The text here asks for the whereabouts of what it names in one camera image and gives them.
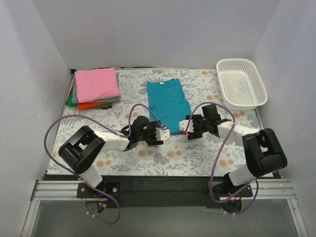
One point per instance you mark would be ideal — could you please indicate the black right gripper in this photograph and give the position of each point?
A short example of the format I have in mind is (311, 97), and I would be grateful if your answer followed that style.
(196, 127)

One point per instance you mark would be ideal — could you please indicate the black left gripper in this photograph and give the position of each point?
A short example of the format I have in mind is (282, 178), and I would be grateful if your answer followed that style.
(153, 133)

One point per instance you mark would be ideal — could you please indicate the teal t-shirt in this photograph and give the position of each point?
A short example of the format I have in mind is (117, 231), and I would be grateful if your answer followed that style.
(167, 101)

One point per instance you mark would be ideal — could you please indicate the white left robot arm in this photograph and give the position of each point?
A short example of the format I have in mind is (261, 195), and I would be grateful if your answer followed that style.
(81, 150)

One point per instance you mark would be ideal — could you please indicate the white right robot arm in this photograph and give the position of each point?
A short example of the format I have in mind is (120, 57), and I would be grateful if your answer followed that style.
(263, 152)

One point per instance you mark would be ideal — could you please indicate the floral patterned table mat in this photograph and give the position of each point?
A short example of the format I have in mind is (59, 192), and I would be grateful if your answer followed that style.
(178, 156)

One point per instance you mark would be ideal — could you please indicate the white perforated plastic basket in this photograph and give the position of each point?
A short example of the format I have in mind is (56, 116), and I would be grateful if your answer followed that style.
(240, 84)

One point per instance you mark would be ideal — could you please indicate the pink folded t-shirt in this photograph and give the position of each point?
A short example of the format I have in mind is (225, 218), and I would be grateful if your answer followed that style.
(96, 84)

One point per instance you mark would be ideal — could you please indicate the red folded t-shirt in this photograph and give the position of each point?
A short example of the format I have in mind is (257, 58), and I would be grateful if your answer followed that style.
(71, 91)

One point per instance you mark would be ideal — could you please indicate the green folded t-shirt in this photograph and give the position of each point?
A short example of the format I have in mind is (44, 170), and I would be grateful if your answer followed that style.
(72, 101)

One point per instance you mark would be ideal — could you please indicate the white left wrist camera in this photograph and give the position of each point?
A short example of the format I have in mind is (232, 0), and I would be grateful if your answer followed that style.
(162, 134)

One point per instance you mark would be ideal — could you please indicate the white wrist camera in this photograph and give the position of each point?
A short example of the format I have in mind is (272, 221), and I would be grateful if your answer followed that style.
(162, 134)
(186, 126)

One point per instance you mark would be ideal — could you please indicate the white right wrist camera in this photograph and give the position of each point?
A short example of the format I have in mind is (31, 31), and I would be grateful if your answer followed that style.
(186, 126)

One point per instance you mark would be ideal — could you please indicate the aluminium front frame rail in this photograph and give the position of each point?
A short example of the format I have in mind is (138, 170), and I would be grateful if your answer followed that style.
(67, 190)

